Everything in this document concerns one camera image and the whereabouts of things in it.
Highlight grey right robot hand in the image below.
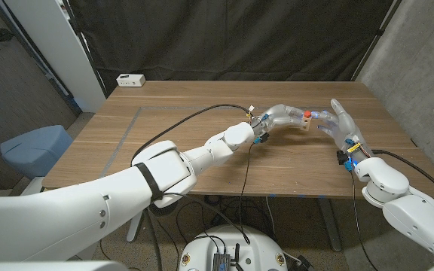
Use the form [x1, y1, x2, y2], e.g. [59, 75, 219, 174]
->
[310, 98, 372, 166]

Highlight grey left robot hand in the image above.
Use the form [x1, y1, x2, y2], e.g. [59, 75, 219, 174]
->
[250, 104, 309, 145]

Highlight black curtain backdrop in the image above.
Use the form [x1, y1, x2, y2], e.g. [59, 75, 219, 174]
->
[68, 0, 395, 95]

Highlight grey table leg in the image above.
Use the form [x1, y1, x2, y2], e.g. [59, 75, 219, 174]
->
[316, 197, 343, 252]
[126, 210, 146, 242]

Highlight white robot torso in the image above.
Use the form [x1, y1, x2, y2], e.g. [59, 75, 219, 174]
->
[179, 224, 289, 271]

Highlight round black fan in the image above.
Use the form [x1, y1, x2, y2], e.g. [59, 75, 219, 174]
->
[148, 205, 175, 218]

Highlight white power strip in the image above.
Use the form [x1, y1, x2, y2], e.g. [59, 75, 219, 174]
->
[115, 73, 147, 88]

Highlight grey electronics box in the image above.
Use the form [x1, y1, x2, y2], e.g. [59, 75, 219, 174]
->
[212, 252, 232, 271]

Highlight white cabinet panel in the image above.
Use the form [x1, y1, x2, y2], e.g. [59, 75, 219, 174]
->
[4, 0, 107, 113]

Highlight blue padded stool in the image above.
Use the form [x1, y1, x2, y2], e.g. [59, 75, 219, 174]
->
[0, 124, 74, 180]

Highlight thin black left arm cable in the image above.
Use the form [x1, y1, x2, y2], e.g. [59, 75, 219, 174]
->
[164, 142, 259, 271]

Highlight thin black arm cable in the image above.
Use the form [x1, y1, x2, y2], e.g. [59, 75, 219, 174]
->
[350, 171, 380, 271]
[164, 142, 259, 271]

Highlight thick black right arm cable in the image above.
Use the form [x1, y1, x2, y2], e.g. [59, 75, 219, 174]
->
[370, 149, 434, 206]

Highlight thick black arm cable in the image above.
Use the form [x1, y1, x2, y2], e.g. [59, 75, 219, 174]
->
[370, 149, 434, 206]
[130, 104, 254, 166]

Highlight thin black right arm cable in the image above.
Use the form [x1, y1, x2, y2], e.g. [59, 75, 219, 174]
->
[350, 171, 380, 271]

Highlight black frame pole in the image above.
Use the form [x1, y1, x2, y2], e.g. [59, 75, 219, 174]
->
[61, 0, 109, 99]
[350, 0, 405, 82]

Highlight white floor cable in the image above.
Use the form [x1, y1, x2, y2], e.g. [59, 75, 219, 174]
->
[264, 195, 277, 236]

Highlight black floor cable tangle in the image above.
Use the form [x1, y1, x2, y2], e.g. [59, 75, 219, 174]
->
[175, 195, 267, 242]

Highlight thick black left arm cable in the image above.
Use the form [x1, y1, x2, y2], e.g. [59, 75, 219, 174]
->
[130, 104, 254, 166]

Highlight black wall rail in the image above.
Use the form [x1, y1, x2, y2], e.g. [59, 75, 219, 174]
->
[0, 0, 83, 116]

